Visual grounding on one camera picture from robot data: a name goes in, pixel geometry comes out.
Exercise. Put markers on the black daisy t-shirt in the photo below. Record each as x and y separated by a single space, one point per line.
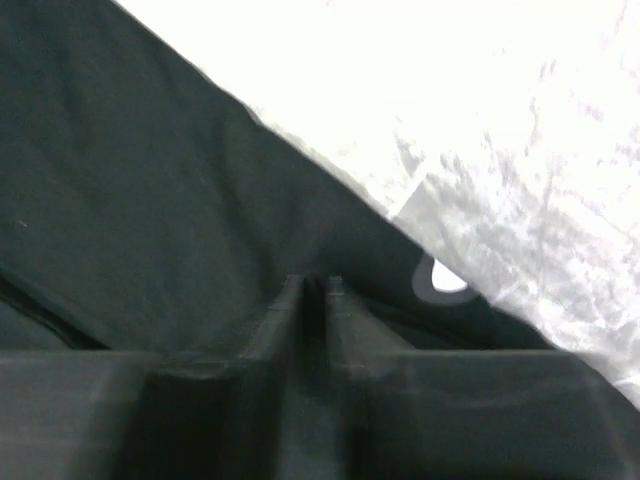
142 208

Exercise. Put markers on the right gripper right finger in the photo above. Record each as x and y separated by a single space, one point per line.
408 413

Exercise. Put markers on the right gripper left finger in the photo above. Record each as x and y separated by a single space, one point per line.
213 413

